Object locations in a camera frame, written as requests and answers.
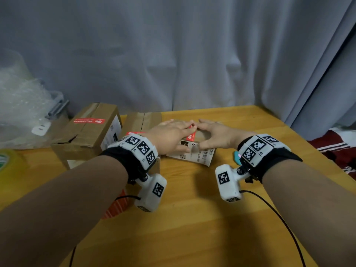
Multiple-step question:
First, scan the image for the person's left hand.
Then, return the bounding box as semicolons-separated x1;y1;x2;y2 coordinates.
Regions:
142;119;198;156

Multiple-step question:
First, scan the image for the person's right hand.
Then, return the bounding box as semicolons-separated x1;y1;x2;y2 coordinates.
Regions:
195;118;257;151

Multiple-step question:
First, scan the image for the cardboard box with blue tape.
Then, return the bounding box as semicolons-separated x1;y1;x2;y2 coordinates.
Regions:
119;111;163;176

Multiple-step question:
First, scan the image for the plain cardboard box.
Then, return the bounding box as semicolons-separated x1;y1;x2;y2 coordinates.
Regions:
166;118;217;168

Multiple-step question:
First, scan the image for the cardboard box with pale tape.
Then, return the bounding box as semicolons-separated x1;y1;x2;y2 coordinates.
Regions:
51;102;123;170

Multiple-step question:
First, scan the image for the roll of red stickers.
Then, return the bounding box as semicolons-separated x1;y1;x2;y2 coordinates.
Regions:
101;190;131;220

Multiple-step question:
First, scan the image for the person's left forearm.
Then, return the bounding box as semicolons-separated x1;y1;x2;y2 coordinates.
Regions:
0;155;129;267

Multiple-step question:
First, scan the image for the person's right forearm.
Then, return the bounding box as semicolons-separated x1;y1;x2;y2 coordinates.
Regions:
261;159;356;267

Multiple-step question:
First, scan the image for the black left wristband with markers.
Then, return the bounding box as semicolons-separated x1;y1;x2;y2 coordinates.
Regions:
99;132;159;183

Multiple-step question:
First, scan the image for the black wristband with markers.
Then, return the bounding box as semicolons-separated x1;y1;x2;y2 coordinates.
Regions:
237;133;303;184
99;132;159;183

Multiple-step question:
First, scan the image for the black right wristband with markers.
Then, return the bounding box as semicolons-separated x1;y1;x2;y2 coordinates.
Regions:
237;133;303;184

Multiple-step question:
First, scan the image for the grey curtain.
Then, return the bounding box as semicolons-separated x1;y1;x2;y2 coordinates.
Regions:
0;0;356;142

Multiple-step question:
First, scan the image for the red and white striped cloth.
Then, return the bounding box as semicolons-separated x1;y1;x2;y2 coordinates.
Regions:
307;127;356;181

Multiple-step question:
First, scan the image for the clear bubble wrap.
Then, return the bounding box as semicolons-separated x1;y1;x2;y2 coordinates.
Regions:
0;49;54;149

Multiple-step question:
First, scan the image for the yellow packing tape roll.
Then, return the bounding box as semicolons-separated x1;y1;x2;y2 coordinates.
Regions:
0;148;30;194

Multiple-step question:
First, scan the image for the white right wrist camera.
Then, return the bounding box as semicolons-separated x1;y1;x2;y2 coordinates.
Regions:
214;164;251;203

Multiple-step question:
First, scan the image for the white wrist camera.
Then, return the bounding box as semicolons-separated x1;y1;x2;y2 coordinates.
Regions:
134;173;168;213
214;164;251;203

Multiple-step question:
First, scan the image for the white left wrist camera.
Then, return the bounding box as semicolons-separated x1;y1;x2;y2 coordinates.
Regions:
134;173;168;213

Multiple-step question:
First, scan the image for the black cable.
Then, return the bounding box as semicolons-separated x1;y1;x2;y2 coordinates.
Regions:
239;189;307;267
68;195;142;267

